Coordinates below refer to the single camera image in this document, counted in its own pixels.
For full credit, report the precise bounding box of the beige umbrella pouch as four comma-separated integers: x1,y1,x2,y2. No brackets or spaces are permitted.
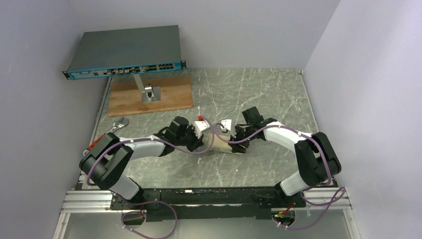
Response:
207,134,234,154

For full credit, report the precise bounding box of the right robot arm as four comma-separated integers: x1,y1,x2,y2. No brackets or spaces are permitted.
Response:
229,107,342,197

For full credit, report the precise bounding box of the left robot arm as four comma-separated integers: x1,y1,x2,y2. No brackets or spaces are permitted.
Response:
79,117,204,205

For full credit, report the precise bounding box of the wooden board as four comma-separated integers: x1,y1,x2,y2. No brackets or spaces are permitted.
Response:
108,76,194,117

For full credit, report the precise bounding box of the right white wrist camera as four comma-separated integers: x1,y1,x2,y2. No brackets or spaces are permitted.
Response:
220,119,234,134

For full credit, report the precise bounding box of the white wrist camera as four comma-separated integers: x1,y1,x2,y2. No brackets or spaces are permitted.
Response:
220,119,234,134
193,116,210,138

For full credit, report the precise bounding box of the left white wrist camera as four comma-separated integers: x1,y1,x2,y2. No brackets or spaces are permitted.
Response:
193,116,210,138

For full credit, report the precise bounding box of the metal stand bracket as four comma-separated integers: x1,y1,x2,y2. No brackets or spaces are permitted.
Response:
133,74,161,103

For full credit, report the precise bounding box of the red handled adjustable wrench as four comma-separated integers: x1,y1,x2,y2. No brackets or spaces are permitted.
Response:
83,117,129,156

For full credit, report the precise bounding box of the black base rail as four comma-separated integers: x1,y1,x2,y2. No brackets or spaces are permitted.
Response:
110,186,307,222

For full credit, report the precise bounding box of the grey network switch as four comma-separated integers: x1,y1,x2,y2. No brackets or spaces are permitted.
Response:
63,25,187,80

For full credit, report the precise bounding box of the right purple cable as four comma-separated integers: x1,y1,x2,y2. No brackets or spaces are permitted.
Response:
211,122,346,231

